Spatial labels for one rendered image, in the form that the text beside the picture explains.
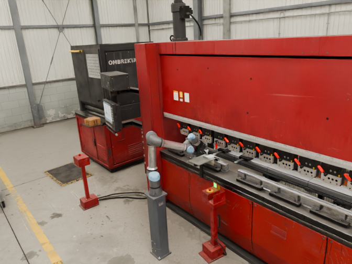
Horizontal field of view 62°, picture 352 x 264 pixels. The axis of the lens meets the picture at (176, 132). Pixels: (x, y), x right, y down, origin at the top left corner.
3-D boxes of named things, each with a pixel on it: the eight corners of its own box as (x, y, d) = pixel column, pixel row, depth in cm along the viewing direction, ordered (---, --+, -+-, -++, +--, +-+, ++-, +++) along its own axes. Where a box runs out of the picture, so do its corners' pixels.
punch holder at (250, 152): (242, 154, 298) (242, 139, 293) (248, 152, 303) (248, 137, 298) (254, 158, 287) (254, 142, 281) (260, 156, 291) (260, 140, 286)
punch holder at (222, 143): (214, 144, 328) (213, 131, 323) (219, 143, 333) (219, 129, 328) (224, 148, 317) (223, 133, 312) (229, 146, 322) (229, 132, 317)
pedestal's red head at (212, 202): (201, 200, 315) (201, 185, 309) (213, 195, 323) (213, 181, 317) (213, 208, 299) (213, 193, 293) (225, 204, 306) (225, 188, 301)
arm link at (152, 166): (147, 183, 313) (147, 134, 297) (146, 176, 327) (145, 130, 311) (158, 182, 316) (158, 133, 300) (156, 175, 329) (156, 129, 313)
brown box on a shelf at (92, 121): (81, 124, 511) (80, 118, 507) (95, 121, 526) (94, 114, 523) (88, 128, 489) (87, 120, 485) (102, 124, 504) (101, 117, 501)
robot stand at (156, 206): (158, 261, 324) (153, 199, 300) (150, 252, 337) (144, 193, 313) (171, 253, 335) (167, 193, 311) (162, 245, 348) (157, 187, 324)
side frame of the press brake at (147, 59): (149, 201, 443) (133, 43, 372) (190, 183, 492) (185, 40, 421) (158, 208, 424) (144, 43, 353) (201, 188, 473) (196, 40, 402)
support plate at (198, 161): (188, 161, 335) (188, 160, 334) (204, 154, 350) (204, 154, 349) (198, 165, 321) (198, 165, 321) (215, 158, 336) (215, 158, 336)
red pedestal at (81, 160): (78, 205, 443) (69, 154, 417) (94, 199, 458) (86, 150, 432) (83, 210, 428) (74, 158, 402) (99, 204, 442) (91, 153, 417)
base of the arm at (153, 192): (154, 198, 302) (153, 190, 299) (145, 193, 313) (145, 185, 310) (165, 193, 311) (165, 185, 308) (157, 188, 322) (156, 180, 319)
